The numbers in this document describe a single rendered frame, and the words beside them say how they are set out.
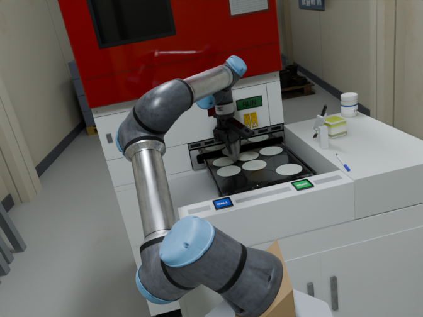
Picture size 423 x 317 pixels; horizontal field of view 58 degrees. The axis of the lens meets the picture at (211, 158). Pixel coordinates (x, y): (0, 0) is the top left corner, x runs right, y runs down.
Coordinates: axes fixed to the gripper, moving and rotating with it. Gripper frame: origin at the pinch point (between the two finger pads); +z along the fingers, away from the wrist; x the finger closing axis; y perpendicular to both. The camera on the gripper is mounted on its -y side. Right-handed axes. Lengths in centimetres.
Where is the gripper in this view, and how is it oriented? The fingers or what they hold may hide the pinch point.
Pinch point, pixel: (236, 159)
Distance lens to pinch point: 160.2
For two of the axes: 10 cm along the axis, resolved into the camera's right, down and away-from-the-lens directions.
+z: 1.6, 9.1, 3.8
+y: -7.7, -1.2, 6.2
